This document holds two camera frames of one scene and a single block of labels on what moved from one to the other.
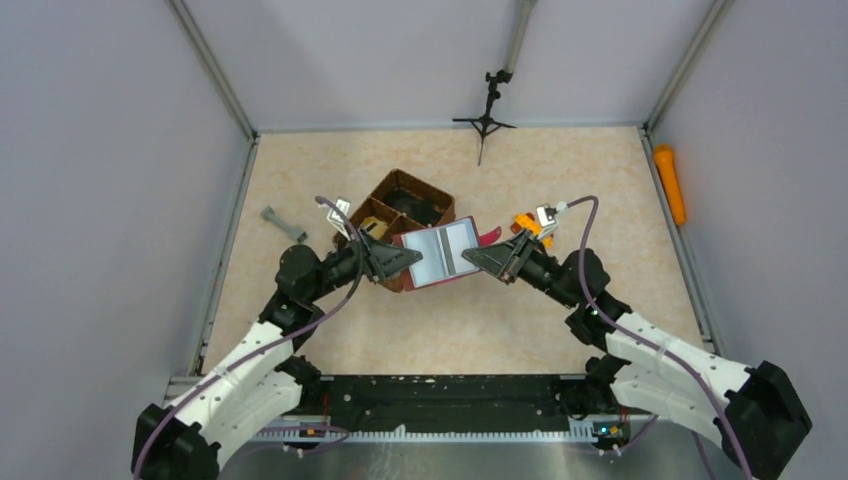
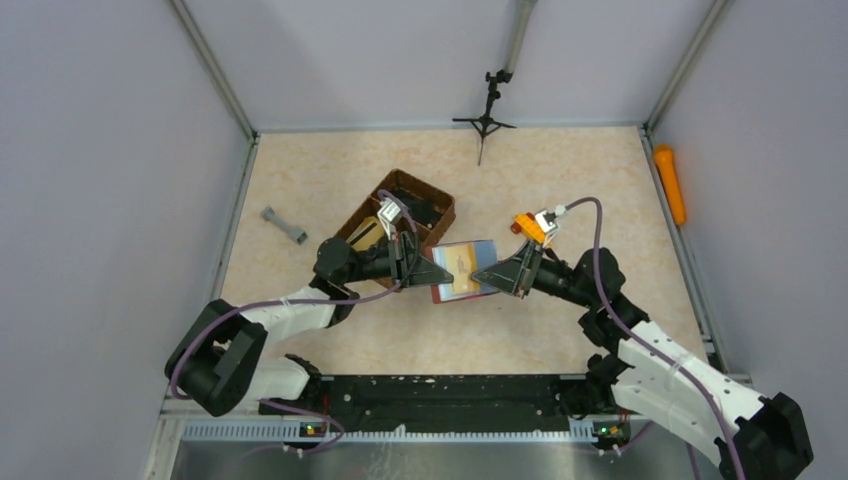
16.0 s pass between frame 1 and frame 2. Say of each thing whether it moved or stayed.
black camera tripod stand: stayed
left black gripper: moved
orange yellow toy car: stayed
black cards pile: stayed
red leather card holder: moved
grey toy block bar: stayed
